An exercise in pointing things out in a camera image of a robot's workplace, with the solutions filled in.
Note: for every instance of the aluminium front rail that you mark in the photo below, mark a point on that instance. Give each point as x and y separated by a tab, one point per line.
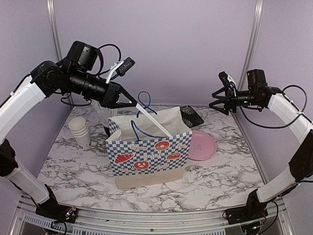
106	222

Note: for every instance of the aluminium post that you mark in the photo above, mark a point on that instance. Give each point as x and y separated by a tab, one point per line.
53	28
255	29

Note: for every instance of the pink plate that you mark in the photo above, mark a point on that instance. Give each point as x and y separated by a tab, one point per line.
202	146

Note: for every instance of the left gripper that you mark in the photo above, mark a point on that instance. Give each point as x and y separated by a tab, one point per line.
110	96

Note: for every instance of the black patterned square plate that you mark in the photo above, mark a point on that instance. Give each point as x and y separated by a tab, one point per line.
190	117

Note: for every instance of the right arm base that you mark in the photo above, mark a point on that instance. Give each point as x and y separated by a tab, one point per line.
244	214

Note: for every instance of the stack of white paper cups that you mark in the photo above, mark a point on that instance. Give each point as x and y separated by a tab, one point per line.
80	131

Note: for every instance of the checkered paper bag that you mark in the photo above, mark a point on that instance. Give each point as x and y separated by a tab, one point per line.
140	154

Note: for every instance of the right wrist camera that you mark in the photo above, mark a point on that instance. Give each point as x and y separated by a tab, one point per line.
227	80

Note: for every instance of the left aluminium post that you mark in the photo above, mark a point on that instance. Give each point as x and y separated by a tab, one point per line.
53	28

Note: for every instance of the bundle of white wrapped straws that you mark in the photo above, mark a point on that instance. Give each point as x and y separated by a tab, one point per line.
105	114

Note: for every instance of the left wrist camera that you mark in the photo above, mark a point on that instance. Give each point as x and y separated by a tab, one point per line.
121	67

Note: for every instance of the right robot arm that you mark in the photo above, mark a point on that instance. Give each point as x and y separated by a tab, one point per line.
297	125

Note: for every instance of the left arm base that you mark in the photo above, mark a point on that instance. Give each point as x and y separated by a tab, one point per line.
52	209

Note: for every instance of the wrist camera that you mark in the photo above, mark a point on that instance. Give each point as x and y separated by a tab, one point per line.
121	67
227	80

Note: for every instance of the black cup holding straws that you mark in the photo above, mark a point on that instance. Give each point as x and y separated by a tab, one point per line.
107	131

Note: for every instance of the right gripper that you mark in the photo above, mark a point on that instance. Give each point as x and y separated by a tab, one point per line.
229	102

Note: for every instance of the right aluminium post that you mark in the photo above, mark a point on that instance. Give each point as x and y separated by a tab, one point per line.
255	29

